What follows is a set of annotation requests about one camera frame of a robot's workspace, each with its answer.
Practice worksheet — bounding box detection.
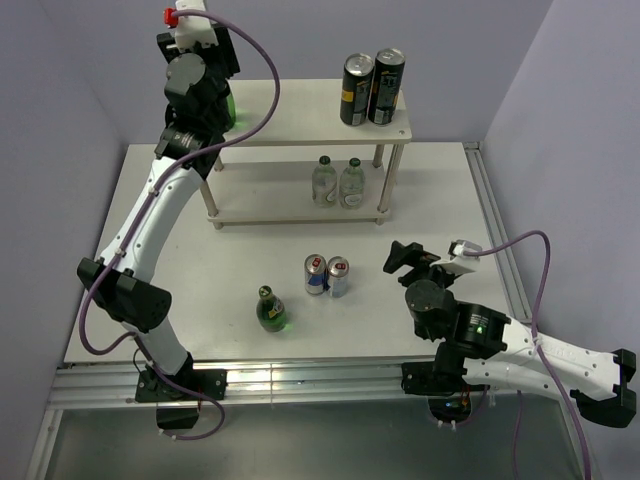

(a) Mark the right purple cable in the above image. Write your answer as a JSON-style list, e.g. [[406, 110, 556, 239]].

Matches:
[[462, 229, 594, 480]]

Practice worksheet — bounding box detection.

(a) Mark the green perrier bottle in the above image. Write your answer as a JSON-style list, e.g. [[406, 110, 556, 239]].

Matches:
[[226, 91, 237, 130], [256, 285, 288, 333]]

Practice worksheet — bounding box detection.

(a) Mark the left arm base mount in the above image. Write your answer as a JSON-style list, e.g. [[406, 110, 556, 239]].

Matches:
[[134, 368, 227, 440]]

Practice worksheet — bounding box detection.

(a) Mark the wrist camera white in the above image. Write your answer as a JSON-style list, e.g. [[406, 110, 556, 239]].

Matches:
[[163, 0, 218, 52], [432, 239, 482, 276]]

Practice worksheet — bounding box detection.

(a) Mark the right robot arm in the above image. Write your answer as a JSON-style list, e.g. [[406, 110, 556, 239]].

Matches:
[[383, 240, 637, 428]]

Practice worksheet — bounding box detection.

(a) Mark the clear Chang bottle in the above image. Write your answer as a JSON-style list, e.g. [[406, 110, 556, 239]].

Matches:
[[312, 155, 337, 208], [339, 158, 365, 209]]

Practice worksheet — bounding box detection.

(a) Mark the black tall can left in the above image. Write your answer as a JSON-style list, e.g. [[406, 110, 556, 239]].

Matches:
[[340, 53, 374, 126]]

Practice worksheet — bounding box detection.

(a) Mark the green Perrier bottle front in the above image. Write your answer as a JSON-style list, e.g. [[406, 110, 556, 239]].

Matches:
[[256, 285, 288, 333]]

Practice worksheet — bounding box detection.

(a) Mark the black tall can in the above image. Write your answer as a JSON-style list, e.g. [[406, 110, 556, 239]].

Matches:
[[340, 53, 374, 126], [368, 48, 406, 126]]

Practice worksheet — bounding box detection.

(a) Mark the blue silver can left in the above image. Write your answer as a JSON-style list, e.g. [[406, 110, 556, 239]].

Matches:
[[304, 254, 327, 295]]

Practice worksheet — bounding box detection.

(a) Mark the silver can right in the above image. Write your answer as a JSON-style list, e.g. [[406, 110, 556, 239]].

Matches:
[[326, 256, 350, 298]]

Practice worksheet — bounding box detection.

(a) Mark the black tall can right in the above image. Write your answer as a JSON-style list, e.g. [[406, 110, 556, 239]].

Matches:
[[368, 48, 406, 126]]

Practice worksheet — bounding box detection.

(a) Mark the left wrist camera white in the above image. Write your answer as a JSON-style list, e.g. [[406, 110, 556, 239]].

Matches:
[[163, 0, 218, 52]]

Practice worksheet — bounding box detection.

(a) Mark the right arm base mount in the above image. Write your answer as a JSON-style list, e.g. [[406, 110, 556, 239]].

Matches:
[[401, 361, 489, 432]]

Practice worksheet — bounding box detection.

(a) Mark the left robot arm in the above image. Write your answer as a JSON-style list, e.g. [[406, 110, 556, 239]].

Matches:
[[77, 23, 239, 399]]

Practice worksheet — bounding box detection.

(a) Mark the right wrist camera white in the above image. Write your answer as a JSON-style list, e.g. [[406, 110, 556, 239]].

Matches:
[[432, 239, 482, 276]]

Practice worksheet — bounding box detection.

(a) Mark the white two-tier shelf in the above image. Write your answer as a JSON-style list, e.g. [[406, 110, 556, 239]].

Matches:
[[201, 79, 412, 229]]

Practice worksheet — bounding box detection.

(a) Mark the aluminium rail frame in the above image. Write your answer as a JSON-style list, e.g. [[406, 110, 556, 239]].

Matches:
[[24, 140, 601, 480]]

